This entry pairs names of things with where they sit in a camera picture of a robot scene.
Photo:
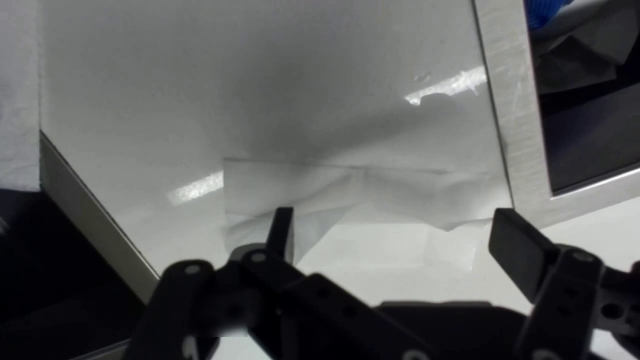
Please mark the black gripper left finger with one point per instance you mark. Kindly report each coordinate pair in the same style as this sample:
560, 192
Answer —
266, 306

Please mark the square white tissue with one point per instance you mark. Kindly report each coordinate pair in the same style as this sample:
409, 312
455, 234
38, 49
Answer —
372, 192

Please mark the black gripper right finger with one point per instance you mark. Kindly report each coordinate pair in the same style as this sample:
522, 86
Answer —
572, 301

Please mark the large steel-framed counter opening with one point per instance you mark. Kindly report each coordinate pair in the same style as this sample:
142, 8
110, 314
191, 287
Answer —
586, 132

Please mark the blue crumpled plastic piece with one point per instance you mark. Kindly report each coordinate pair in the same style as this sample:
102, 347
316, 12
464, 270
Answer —
542, 11

